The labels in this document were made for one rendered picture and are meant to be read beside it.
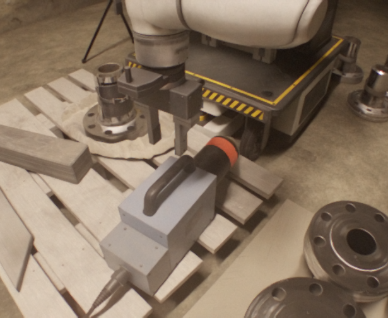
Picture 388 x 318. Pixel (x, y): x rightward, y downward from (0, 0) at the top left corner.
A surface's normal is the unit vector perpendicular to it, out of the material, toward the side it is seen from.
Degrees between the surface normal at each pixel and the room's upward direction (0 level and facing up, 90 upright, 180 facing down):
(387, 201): 0
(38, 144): 0
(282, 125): 90
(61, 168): 90
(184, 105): 90
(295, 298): 0
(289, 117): 90
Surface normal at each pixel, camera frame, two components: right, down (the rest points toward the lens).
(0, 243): 0.00, -0.74
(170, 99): -0.54, 0.56
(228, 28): -0.50, 0.81
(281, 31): -0.24, 0.84
